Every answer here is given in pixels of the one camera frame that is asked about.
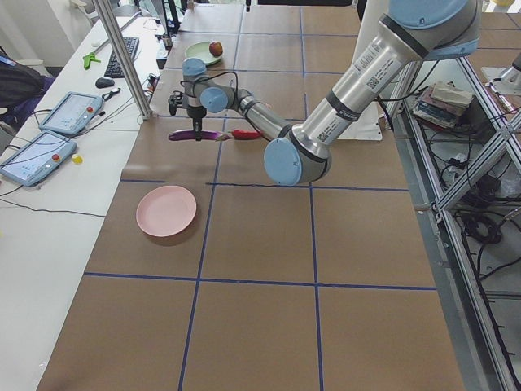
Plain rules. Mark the yellow small object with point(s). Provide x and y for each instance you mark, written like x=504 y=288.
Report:
x=77 y=159

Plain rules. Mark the far teach pendant tablet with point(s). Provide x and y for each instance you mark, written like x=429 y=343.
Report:
x=72 y=114

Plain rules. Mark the red green pomegranate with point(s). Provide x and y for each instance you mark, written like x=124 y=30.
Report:
x=215 y=48

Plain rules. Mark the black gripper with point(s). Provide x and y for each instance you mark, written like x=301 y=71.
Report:
x=195 y=112

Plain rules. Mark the aluminium frame rail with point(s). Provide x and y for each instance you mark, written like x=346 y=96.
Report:
x=469 y=182

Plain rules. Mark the black computer mouse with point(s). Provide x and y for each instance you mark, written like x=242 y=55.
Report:
x=104 y=82

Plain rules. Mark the green plate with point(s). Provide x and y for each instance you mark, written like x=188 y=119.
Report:
x=200 y=51

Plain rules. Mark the purple eggplant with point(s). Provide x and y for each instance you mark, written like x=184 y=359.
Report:
x=210 y=135

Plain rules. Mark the pink plate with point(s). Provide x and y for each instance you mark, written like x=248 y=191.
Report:
x=166 y=211

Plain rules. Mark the teach pendant tablet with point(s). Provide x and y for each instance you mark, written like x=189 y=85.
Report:
x=72 y=114
x=38 y=158

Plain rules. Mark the person in dark clothes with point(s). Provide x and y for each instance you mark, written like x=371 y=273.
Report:
x=22 y=88

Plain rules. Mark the stack of books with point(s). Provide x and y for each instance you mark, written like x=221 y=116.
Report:
x=442 y=104

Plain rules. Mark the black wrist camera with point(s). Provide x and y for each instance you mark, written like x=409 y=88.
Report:
x=175 y=101

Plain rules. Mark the red chili pepper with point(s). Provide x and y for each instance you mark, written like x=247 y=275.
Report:
x=245 y=135

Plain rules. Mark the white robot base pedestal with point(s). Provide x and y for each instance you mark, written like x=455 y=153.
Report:
x=366 y=134

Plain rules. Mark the green plastic clamp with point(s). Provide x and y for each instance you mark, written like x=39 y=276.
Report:
x=89 y=59

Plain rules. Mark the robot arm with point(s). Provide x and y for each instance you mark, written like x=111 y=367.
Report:
x=301 y=153

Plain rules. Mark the aluminium frame post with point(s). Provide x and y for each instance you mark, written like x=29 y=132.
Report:
x=112 y=29

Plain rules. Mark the near teach pendant tablet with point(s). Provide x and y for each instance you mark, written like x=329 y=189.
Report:
x=38 y=158

